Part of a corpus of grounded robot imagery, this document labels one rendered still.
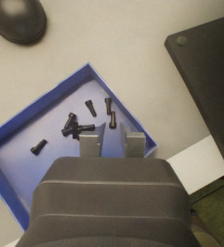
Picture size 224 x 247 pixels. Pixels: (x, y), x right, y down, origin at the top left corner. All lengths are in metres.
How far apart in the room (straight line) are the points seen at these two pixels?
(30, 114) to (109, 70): 0.09
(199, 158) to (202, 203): 1.06
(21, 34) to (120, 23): 0.11
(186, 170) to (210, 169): 0.02
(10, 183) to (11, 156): 0.02
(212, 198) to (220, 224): 0.15
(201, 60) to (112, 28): 0.10
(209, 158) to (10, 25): 0.23
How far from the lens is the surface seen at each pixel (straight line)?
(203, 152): 0.19
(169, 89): 0.19
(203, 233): 0.55
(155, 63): 0.20
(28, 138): 0.18
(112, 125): 0.16
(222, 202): 1.30
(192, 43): 0.21
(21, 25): 0.21
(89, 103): 0.17
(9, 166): 0.19
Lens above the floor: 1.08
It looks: 78 degrees down
